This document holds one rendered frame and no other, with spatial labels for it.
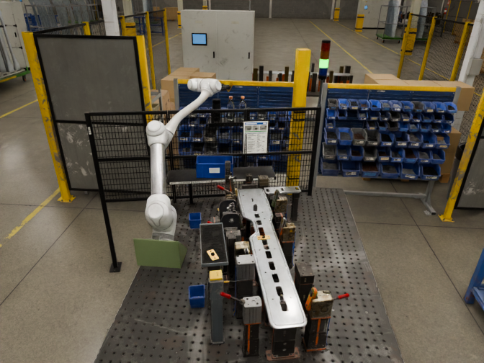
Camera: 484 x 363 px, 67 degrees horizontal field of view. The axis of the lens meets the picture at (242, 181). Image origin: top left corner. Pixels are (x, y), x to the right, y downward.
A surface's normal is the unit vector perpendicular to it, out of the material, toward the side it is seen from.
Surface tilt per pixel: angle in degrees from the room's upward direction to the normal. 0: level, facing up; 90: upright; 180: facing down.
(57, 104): 90
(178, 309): 0
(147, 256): 90
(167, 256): 90
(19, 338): 0
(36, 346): 0
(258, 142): 90
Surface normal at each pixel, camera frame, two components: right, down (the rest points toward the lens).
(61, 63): -0.11, 0.46
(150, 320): 0.01, -0.89
